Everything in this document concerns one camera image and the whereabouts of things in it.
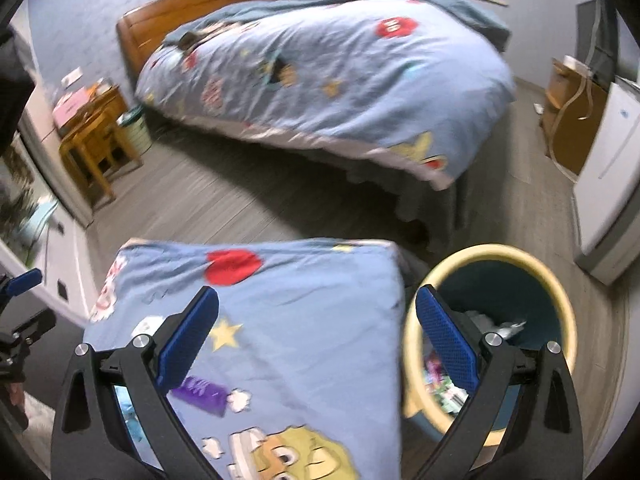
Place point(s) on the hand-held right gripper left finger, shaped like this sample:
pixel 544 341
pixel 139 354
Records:
pixel 192 332

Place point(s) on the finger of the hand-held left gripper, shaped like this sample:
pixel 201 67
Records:
pixel 25 280
pixel 35 325

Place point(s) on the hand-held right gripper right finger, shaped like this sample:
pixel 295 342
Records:
pixel 447 337

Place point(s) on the pink snack packet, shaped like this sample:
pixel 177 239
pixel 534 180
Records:
pixel 435 372

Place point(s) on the white tissue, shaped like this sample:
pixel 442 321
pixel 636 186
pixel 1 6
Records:
pixel 492 325

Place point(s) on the yellow rimmed blue trash bin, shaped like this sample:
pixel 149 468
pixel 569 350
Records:
pixel 530 280

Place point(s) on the small white trash can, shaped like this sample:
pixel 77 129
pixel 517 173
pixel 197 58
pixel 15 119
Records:
pixel 136 132

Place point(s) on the white side cabinet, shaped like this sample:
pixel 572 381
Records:
pixel 65 240

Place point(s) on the white cloth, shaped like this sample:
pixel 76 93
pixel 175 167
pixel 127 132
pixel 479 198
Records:
pixel 37 412

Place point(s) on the wooden nightstand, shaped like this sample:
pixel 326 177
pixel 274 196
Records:
pixel 97 140

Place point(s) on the pink box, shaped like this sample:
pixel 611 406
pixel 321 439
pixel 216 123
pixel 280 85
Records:
pixel 70 110

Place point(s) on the white air purifier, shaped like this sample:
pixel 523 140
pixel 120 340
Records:
pixel 610 185

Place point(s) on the brown cardboard box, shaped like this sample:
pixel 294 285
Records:
pixel 575 130

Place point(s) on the bed with cartoon duvet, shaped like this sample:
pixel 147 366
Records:
pixel 340 70

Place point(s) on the wooden headboard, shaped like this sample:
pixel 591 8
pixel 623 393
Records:
pixel 175 15

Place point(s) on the white wall socket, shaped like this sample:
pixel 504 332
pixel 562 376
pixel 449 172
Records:
pixel 72 76

